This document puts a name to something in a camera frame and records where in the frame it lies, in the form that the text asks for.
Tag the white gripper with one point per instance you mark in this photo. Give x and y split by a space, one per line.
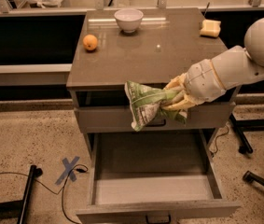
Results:
201 80

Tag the green jalapeno chip bag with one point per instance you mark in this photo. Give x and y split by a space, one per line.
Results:
146 104

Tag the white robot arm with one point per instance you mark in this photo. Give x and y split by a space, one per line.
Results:
242 65

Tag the closed upper drawer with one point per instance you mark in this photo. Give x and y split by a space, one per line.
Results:
115 119

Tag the grey drawer cabinet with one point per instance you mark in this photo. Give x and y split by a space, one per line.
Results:
166 44

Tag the open bottom drawer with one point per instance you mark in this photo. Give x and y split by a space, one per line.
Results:
152 178

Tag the black stand leg right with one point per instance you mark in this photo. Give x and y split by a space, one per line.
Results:
242 126

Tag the black stand leg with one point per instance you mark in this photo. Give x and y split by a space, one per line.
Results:
242 126
19 209

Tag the yellow sponge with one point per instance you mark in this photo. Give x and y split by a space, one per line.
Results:
210 28

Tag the white bowl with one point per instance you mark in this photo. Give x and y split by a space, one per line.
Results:
128 19

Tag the orange fruit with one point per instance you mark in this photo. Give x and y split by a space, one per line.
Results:
90 42

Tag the black chair caster leg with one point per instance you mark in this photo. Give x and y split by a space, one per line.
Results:
250 177

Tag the blue tape cross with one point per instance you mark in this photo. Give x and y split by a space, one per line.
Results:
68 170

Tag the black stand leg left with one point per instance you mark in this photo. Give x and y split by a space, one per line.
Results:
19 209

